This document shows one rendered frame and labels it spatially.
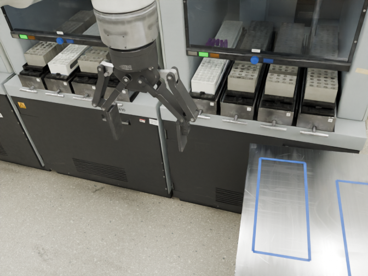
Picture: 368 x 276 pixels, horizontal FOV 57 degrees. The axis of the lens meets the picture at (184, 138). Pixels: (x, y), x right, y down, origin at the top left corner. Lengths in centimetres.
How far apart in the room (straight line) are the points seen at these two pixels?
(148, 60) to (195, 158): 116
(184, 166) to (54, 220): 87
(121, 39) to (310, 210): 74
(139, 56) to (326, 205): 73
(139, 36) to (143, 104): 106
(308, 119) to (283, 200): 45
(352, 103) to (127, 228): 131
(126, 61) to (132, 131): 118
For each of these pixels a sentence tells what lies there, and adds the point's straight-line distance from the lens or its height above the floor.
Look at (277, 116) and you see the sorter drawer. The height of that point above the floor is 78.
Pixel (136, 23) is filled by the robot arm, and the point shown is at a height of 144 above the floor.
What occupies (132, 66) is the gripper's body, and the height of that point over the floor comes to 138.
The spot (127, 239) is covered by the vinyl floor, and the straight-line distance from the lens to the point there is 197.
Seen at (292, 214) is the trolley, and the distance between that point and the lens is 103.
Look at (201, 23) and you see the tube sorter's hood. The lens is 134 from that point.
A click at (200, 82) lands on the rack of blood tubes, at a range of 142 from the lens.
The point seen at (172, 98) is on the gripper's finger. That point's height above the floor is 130.
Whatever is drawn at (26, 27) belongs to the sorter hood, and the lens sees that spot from 178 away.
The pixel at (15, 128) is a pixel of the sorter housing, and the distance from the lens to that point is 220.
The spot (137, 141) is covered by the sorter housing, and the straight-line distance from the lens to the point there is 173.
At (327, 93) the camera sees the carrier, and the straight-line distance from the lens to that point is 142.
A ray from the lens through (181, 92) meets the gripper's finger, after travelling 56.
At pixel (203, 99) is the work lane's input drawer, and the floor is 81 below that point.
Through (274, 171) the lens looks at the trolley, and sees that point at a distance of 112.
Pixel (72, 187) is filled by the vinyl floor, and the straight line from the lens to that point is 231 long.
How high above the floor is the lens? 164
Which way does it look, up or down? 42 degrees down
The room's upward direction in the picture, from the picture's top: 5 degrees counter-clockwise
